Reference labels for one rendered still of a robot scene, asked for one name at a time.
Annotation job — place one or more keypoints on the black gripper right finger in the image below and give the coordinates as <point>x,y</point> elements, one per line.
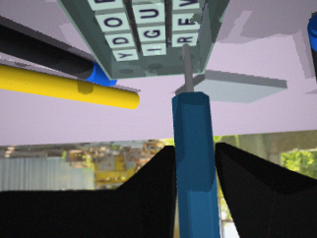
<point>264,199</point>

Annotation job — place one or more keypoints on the blue stylus with grey tip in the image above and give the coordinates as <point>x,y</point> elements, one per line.
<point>197,187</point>

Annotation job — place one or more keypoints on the black marker with blue cap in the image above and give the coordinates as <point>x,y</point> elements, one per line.
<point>312,33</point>
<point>28,48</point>

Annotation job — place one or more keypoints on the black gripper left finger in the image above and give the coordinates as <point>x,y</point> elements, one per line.
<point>144,206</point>

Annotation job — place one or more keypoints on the grey keyboard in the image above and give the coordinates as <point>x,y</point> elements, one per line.
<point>135,39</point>

